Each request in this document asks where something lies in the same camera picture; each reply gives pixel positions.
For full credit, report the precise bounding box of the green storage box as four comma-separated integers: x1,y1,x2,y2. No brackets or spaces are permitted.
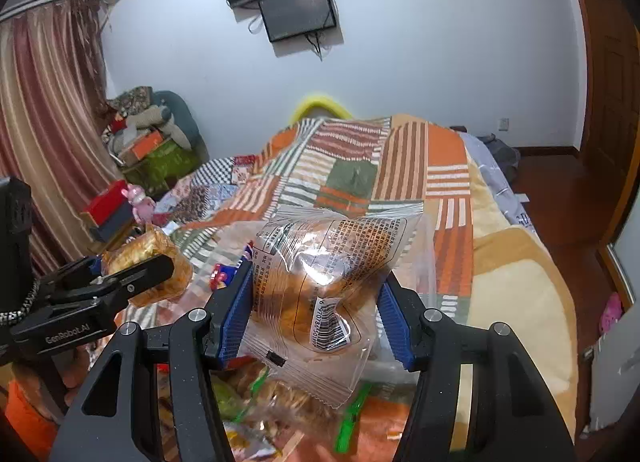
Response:
122,139,201,198

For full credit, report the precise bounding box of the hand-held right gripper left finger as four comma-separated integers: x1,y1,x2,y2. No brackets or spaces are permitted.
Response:
50,259,253,462

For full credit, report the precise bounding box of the red gift box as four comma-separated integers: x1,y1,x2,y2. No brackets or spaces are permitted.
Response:
80,179,130,228

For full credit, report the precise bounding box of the dark grey box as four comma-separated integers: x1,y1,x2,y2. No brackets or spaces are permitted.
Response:
90,202,138,243

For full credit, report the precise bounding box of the yellow foam tube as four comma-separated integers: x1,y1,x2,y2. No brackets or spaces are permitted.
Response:
291,93,353,122

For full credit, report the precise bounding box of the brown wooden door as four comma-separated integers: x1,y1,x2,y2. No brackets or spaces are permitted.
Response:
560,0,640,243

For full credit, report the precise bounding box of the bright green snack packet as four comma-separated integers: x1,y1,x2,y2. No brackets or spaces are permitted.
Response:
336,382,373,454

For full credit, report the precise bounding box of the black monitor cable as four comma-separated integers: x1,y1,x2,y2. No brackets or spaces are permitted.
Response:
305,31,328,62

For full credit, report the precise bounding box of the white appliance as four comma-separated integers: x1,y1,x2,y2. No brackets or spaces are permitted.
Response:
587,312,640,435

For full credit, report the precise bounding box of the pink plush toy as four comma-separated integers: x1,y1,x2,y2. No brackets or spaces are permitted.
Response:
122,183,158,223

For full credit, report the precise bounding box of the cream orange fleece blanket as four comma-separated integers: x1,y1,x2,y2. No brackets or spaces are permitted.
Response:
365,157,578,443

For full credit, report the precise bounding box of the pile of clothes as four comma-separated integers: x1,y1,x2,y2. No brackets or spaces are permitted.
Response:
102,86,193,150

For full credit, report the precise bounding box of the grey backpack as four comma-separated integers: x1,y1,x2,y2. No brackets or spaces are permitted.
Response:
477,134,521,180

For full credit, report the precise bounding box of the pink slipper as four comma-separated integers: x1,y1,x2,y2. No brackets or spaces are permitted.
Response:
599,292,623,338

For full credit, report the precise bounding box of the clear bread packet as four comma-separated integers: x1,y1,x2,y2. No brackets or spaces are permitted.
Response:
102,227,195,307
239,206,426,410

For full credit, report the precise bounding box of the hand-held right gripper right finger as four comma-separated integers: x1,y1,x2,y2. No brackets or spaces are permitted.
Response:
377,272,576,462

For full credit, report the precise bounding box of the checkered quilt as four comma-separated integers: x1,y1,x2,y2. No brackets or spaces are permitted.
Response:
155,154,261,228

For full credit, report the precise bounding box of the grey quilt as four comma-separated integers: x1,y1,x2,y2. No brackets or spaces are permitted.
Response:
460,132,538,238

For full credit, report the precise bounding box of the yellow green snack packet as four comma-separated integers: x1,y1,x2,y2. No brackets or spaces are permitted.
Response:
210,372,271,423

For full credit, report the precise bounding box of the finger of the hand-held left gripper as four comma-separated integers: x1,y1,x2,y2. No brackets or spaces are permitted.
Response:
47,254,176,315
37,256,108,295

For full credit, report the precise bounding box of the orange cardboard box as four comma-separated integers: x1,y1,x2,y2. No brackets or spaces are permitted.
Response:
120,131,166,165

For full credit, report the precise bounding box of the small black wall monitor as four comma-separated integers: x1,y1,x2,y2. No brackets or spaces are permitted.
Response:
258,0,338,43

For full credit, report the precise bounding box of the orange cloth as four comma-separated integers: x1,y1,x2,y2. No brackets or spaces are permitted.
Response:
0,367,66,458

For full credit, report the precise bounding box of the clear biscuit packet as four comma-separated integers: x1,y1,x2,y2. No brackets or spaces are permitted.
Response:
250,377,341,443

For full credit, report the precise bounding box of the black white braided cord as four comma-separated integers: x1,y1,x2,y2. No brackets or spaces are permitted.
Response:
0,282,41,328

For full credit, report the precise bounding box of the striped brown curtain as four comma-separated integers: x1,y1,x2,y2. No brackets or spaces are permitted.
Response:
0,0,121,275

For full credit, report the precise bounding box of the orange striped patchwork blanket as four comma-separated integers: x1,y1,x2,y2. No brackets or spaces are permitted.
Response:
120,114,476,462

